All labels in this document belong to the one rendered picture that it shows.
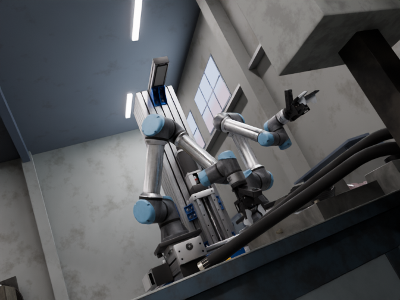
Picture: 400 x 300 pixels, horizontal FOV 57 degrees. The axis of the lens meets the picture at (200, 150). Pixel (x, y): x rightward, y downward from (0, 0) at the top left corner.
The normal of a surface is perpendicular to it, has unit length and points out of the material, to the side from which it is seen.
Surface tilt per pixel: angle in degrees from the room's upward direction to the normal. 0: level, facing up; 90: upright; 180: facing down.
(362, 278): 90
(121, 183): 90
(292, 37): 90
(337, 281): 90
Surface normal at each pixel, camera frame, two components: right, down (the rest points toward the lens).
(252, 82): 0.22, -0.44
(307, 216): -0.88, 0.22
